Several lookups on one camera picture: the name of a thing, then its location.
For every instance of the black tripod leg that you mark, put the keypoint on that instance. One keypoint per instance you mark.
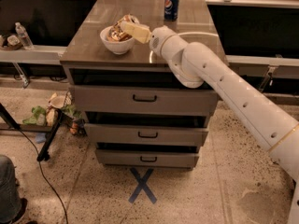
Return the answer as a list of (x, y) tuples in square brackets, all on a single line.
[(43, 154)]

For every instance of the top grey drawer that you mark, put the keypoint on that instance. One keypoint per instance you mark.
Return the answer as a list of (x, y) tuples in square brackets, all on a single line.
[(144, 101)]

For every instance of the small dish with objects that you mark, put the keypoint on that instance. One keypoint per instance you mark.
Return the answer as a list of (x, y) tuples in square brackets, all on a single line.
[(9, 42)]

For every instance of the white ceramic bowl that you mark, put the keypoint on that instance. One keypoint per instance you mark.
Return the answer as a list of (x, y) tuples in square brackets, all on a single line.
[(116, 47)]

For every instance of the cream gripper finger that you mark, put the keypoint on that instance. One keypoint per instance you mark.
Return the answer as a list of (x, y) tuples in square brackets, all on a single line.
[(138, 31)]

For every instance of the bottom grey drawer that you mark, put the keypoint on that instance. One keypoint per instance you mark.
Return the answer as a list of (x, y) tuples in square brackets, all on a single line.
[(153, 159)]

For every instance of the middle grey drawer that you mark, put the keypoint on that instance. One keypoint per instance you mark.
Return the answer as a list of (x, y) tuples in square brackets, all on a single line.
[(146, 135)]

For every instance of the blue Pepsi can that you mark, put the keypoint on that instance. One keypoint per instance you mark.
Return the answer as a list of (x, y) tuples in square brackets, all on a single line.
[(171, 10)]

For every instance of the grey drawer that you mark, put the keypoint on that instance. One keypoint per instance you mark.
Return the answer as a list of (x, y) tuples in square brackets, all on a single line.
[(144, 101), (153, 159), (146, 135)]

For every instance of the grey drawer cabinet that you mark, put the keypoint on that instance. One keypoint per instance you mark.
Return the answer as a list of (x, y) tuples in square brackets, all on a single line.
[(87, 62)]

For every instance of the person's jeans leg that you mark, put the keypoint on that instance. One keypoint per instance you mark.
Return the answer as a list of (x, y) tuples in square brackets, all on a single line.
[(12, 207)]

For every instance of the clear plastic water bottle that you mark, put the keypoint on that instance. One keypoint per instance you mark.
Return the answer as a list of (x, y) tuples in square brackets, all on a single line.
[(23, 36)]

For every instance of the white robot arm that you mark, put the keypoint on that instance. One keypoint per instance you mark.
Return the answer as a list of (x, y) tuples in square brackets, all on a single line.
[(195, 63)]

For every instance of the blue tape cross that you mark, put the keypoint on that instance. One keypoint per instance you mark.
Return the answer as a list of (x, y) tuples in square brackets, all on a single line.
[(142, 185)]

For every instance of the orange can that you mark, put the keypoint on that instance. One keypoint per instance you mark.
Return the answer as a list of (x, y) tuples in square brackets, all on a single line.
[(116, 34)]

